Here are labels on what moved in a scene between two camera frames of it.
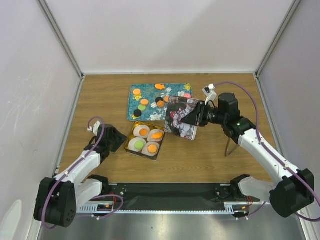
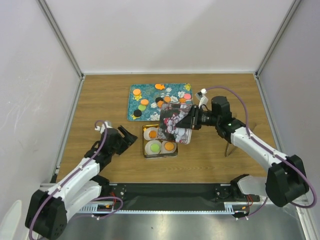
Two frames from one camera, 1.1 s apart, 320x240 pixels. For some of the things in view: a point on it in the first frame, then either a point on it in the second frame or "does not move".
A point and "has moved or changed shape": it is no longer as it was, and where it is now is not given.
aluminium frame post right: [279, 33] does not move
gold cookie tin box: [146, 140] has moved or changed shape
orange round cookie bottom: [143, 132] → [152, 134]
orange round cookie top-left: [137, 91] does not move
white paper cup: [141, 131] → [151, 133]
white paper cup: [151, 149] → [168, 147]
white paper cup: [137, 144] → [153, 147]
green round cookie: [139, 145] → [155, 147]
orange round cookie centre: [166, 99] does not move
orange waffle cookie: [152, 148] → [169, 146]
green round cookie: [141, 107] does not move
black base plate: [176, 197] does not move
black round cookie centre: [158, 99] does not move
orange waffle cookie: [160, 104] does not move
